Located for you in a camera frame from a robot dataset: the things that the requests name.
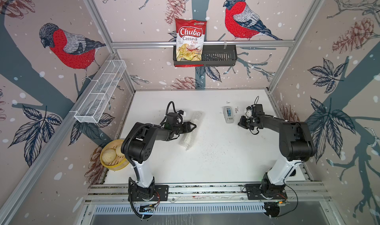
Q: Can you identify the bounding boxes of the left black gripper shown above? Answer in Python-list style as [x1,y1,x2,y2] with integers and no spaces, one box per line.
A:
[172,122,196,135]

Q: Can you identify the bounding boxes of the clear bubble wrap sheet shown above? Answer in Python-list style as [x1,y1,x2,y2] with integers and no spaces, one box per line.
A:
[179,111,205,151]

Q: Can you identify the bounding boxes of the small grey white device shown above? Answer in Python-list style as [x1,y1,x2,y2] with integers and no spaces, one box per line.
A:
[223,106,234,124]

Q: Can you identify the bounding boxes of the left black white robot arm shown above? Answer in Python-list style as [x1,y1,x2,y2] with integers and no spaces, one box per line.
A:
[121,110,197,198]

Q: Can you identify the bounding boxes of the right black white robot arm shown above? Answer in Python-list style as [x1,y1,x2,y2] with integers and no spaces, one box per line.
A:
[238,104,316,197]

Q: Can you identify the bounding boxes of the right pale steamed bun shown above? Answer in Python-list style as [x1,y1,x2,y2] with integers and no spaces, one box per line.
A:
[115,145,125,157]

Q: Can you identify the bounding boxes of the pale steamed bun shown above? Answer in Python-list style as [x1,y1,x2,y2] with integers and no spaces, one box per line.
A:
[102,148,117,165]
[115,145,125,157]

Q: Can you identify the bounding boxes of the yellow steamer basket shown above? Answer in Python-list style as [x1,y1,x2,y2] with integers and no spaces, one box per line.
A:
[101,139,129,171]

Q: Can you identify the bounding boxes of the left pale steamed bun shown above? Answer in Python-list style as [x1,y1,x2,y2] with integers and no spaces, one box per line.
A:
[102,148,117,165]

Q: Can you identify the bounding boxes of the red Chuba cassava chips bag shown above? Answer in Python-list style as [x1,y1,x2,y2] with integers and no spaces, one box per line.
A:
[174,19,207,67]

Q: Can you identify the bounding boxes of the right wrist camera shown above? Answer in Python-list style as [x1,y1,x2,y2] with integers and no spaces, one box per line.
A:
[245,106,252,118]

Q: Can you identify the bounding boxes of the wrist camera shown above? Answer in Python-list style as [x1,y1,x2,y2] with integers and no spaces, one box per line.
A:
[177,110,186,118]
[245,106,252,118]

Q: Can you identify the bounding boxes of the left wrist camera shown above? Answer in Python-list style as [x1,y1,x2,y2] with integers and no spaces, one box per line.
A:
[177,110,186,118]

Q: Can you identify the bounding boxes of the black wire wall basket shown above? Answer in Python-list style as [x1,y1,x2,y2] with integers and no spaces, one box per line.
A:
[173,45,237,67]

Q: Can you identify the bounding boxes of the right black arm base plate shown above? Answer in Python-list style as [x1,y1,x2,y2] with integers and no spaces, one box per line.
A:
[244,183,288,200]

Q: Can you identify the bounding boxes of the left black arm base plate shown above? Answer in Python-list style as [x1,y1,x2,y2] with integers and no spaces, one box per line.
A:
[128,184,169,202]

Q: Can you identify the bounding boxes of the aluminium front rail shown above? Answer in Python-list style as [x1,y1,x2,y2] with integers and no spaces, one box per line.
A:
[84,181,332,205]

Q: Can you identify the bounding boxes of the white wire mesh shelf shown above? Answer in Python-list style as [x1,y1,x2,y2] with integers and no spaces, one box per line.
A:
[74,60,126,124]

